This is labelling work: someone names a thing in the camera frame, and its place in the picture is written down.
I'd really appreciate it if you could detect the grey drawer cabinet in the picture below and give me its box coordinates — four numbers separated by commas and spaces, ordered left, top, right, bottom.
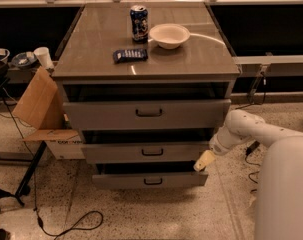
53, 3, 240, 175

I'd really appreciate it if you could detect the blue snack packet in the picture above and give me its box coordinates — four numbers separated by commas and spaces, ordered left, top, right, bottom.
113, 48, 148, 64

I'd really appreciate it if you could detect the black power cable right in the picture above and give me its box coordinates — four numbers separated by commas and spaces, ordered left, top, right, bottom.
234, 73, 269, 195

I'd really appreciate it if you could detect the white paper cup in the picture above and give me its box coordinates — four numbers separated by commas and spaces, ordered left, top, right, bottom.
34, 47, 54, 69

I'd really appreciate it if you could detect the blue soda can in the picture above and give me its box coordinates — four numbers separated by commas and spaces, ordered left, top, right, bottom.
130, 5, 148, 43

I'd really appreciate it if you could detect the grey bottom drawer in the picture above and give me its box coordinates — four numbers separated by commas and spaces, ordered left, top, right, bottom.
92, 171, 208, 189

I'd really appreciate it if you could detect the black floor cable left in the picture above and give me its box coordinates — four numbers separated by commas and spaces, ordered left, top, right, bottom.
0, 97, 104, 238

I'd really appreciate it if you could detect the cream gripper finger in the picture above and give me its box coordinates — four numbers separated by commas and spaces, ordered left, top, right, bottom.
193, 150, 215, 172

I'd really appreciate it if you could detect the brown cardboard box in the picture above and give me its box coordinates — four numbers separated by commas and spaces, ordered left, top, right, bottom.
13, 67, 84, 160

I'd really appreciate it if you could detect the grey top drawer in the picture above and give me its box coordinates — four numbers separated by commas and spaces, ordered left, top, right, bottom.
63, 99, 231, 130

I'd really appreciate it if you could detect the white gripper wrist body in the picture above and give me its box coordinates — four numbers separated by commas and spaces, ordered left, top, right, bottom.
209, 128, 240, 156

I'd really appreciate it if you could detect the white bowl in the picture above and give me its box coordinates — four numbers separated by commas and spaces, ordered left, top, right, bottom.
149, 23, 190, 50

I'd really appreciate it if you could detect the grey drawer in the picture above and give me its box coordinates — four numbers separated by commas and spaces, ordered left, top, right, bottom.
92, 171, 208, 189
82, 141, 208, 164
63, 99, 231, 130

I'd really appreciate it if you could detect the blue bowl on shelf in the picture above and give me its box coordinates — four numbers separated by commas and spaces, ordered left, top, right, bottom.
11, 51, 37, 69

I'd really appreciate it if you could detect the black stand leg left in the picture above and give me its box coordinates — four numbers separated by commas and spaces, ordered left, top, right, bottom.
15, 141, 47, 197

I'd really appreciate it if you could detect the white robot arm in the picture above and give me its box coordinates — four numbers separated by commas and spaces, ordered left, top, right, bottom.
194, 109, 303, 240

